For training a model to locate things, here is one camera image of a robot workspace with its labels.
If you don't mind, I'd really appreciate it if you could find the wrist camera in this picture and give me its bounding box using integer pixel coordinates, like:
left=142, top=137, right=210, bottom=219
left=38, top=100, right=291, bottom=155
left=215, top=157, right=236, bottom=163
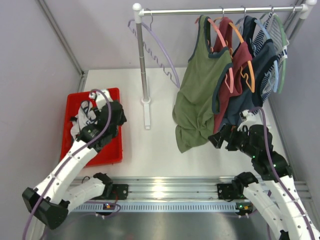
left=237, top=110, right=261, bottom=132
left=88, top=88, right=113, bottom=110

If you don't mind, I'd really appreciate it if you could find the green hanger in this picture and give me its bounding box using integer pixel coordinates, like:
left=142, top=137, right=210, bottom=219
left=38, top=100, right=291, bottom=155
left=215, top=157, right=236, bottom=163
left=261, top=12, right=289, bottom=97

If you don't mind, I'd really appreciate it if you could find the purple plastic hanger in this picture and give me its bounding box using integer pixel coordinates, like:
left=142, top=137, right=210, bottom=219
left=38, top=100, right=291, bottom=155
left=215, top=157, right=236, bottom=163
left=127, top=9, right=181, bottom=89

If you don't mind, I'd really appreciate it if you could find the slotted cable duct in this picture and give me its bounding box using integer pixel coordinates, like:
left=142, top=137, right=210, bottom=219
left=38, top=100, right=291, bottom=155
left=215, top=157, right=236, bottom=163
left=73, top=201, right=253, bottom=213

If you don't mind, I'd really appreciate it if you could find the green tank top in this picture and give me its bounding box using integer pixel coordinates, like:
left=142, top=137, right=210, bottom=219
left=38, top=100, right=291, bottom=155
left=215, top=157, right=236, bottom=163
left=172, top=29, right=221, bottom=153

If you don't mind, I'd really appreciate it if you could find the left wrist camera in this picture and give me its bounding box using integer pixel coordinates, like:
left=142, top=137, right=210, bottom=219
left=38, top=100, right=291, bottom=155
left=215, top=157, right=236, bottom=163
left=88, top=88, right=113, bottom=110

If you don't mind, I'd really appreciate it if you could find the red plastic tray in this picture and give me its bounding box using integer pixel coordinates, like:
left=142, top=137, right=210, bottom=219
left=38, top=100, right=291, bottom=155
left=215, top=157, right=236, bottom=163
left=60, top=91, right=123, bottom=167

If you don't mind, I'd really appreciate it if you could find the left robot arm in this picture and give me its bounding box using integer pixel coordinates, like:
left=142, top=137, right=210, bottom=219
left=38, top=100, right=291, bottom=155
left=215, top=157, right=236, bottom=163
left=22, top=100, right=127, bottom=230

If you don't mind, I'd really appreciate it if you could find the orange hanger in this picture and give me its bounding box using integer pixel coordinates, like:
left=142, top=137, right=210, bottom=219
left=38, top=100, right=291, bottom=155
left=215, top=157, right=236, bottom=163
left=213, top=17, right=256, bottom=93

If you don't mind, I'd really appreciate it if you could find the striped tank top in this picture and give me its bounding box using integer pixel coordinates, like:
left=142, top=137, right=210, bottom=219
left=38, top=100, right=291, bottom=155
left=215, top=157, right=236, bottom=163
left=251, top=12, right=290, bottom=102

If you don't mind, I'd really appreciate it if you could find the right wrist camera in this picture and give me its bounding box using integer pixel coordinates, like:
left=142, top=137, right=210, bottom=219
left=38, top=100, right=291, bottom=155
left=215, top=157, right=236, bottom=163
left=237, top=110, right=261, bottom=132

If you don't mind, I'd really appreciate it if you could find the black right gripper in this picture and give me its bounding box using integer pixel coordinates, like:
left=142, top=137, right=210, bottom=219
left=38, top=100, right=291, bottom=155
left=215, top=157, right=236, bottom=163
left=208, top=122, right=257, bottom=157

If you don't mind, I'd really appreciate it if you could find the aluminium mounting rail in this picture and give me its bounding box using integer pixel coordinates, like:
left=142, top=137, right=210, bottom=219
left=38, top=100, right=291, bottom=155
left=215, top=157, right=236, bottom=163
left=39, top=176, right=313, bottom=201

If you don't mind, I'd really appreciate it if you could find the maroon tank top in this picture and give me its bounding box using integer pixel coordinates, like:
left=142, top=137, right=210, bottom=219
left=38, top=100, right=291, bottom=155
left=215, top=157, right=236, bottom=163
left=211, top=16, right=253, bottom=135

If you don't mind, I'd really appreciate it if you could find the pink hanger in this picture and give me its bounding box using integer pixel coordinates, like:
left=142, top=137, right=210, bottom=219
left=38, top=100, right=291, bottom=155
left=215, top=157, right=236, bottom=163
left=194, top=15, right=233, bottom=95

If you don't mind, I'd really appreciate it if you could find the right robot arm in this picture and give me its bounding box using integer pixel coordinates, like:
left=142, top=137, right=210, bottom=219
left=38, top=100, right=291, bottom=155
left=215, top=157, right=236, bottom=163
left=208, top=124, right=320, bottom=240

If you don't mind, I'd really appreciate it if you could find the white tank top navy trim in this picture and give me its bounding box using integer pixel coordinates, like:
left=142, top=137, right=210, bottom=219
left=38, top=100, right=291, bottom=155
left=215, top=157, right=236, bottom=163
left=70, top=100, right=97, bottom=141

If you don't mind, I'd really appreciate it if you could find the silver clothes rack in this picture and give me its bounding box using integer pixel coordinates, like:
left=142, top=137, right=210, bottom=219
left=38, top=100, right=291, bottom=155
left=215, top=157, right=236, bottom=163
left=132, top=0, right=317, bottom=130

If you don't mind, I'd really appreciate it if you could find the blue hanger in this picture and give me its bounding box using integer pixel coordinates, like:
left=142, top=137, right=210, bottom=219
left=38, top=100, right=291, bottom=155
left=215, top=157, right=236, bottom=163
left=234, top=16, right=279, bottom=93

